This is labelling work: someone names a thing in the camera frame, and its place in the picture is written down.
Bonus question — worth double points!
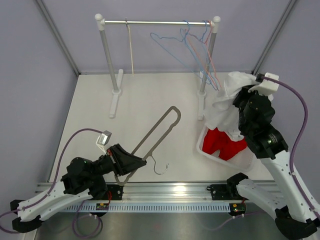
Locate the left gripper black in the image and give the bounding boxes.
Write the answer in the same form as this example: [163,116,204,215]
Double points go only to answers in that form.
[87,143,147,180]

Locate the white t shirt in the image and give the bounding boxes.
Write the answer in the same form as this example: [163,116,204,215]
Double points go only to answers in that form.
[204,71,256,142]

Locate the red t shirt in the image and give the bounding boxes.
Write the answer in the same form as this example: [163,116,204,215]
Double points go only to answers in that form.
[202,128,247,161]

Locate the silver hanger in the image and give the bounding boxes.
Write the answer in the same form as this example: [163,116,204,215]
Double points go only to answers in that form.
[113,105,182,187]

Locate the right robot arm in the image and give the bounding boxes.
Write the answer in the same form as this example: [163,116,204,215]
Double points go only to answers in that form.
[226,86,320,240]

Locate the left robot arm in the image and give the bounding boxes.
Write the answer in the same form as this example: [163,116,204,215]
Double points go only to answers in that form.
[10,143,147,233]

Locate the cream wooden hanger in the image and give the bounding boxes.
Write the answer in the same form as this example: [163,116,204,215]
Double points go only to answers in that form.
[125,18,135,77]

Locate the white plastic basket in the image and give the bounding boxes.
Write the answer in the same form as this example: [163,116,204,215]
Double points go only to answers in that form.
[196,124,257,173]

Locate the clothes rack white silver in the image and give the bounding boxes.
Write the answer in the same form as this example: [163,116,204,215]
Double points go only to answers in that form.
[94,13,221,121]

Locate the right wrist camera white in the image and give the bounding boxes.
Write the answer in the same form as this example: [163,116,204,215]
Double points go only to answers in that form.
[248,72,279,97]

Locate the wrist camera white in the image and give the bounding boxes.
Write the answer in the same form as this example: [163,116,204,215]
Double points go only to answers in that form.
[248,72,279,97]
[95,130,112,154]

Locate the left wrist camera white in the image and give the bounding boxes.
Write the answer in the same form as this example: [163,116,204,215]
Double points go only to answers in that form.
[95,130,112,154]

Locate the white slotted cable duct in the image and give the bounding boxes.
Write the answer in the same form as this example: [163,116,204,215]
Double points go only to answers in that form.
[62,202,231,213]

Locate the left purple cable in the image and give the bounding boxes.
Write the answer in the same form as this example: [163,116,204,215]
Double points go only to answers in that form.
[0,128,105,237]

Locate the aluminium rail frame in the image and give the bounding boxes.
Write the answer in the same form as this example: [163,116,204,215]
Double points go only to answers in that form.
[32,181,280,203]

